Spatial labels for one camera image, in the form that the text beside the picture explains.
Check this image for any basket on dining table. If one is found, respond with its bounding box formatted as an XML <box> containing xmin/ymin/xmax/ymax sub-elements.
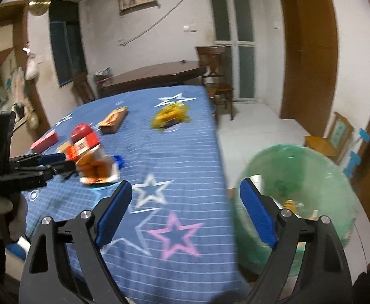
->
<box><xmin>93</xmin><ymin>67</ymin><xmax>114</xmax><ymax>86</ymax></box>

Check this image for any green lined trash bin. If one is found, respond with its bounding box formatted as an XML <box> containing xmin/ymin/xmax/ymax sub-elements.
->
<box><xmin>230</xmin><ymin>144</ymin><xmax>359</xmax><ymax>275</ymax></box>

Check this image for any wooden chair at table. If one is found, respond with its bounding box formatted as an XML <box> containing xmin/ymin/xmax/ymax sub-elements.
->
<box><xmin>195</xmin><ymin>45</ymin><xmax>234</xmax><ymax>121</ymax></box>

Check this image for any red rectangular box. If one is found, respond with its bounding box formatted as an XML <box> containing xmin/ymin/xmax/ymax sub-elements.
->
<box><xmin>30</xmin><ymin>130</ymin><xmax>59</xmax><ymax>154</ymax></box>

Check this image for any brown sponge block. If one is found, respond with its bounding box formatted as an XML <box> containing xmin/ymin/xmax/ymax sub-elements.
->
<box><xmin>56</xmin><ymin>141</ymin><xmax>72</xmax><ymax>156</ymax></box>

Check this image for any red apple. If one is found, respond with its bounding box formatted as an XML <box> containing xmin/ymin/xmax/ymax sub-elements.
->
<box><xmin>70</xmin><ymin>123</ymin><xmax>93</xmax><ymax>143</ymax></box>

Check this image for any round gold wall clock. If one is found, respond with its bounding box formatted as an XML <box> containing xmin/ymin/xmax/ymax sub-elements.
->
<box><xmin>28</xmin><ymin>0</ymin><xmax>51</xmax><ymax>16</ymax></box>

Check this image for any yellow plastic bag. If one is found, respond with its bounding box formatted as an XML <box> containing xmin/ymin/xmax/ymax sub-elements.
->
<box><xmin>151</xmin><ymin>102</ymin><xmax>190</xmax><ymax>129</ymax></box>

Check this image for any small wooden chair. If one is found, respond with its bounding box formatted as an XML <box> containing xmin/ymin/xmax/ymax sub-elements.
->
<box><xmin>304</xmin><ymin>111</ymin><xmax>354</xmax><ymax>163</ymax></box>

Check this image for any crushed orange paper cup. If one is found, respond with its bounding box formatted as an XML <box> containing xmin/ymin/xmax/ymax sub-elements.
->
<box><xmin>76</xmin><ymin>145</ymin><xmax>120</xmax><ymax>185</ymax></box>

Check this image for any blue bottle cap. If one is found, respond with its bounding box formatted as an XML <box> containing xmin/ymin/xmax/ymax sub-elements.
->
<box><xmin>113</xmin><ymin>155</ymin><xmax>124</xmax><ymax>169</ymax></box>

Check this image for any white glass double door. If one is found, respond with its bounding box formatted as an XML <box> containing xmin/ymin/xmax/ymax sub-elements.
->
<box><xmin>210</xmin><ymin>0</ymin><xmax>255</xmax><ymax>101</ymax></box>

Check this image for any wooden chair left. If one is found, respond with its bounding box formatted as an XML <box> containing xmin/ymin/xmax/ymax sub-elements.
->
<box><xmin>72</xmin><ymin>72</ymin><xmax>96</xmax><ymax>104</ymax></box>

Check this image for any red cigarette pack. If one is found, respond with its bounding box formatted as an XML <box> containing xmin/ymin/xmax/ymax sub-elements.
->
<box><xmin>65</xmin><ymin>132</ymin><xmax>100</xmax><ymax>161</ymax></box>

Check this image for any dark wooden dining table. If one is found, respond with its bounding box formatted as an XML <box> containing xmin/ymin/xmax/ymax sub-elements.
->
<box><xmin>98</xmin><ymin>61</ymin><xmax>207</xmax><ymax>98</ymax></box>

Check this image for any blue checkered star tablecloth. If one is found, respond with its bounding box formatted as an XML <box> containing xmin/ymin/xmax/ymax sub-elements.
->
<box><xmin>6</xmin><ymin>84</ymin><xmax>252</xmax><ymax>304</ymax></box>

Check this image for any brown wooden door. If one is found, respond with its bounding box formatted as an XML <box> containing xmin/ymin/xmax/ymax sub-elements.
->
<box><xmin>281</xmin><ymin>0</ymin><xmax>338</xmax><ymax>137</ymax></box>

